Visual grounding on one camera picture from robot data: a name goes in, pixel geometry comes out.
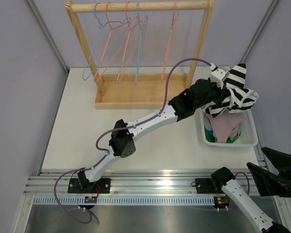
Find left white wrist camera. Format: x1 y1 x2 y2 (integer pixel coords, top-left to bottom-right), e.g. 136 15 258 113
210 63 230 89

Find wooden clothes rack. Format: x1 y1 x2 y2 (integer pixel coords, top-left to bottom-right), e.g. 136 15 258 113
65 0 215 110

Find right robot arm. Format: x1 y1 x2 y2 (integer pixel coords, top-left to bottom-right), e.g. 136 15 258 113
210 147 291 233

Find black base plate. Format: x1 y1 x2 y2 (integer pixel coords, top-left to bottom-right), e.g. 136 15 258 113
67 178 111 194
191 178 223 194

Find green tank top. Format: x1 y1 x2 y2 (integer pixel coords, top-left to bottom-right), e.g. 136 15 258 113
205 131 241 144

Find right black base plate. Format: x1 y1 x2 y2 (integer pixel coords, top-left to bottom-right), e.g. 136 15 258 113
191 178 223 194

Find aluminium mounting rail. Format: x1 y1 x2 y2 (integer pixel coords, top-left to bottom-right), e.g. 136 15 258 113
23 168 216 196

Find pink wire hanger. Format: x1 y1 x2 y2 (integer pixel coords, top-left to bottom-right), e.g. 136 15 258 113
91 2 139 83

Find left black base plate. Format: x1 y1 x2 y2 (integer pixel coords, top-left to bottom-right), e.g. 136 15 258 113
67 178 111 194

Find black white striped top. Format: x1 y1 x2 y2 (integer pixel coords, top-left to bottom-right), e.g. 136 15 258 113
201 63 259 118

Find light blue wire hanger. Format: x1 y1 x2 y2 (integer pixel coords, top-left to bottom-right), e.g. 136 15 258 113
82 2 128 82

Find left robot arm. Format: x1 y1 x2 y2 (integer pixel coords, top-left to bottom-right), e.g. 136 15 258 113
78 79 229 193

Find grey tank top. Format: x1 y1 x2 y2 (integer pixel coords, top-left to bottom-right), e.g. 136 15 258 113
203 116 242 139

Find white slotted cable duct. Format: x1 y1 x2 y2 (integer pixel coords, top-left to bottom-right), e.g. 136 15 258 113
33 195 214 206

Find white plastic basket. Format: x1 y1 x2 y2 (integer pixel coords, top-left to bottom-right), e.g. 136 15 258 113
199 110 259 148

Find mauve tank top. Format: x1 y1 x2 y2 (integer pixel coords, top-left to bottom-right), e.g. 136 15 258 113
203 111 244 143

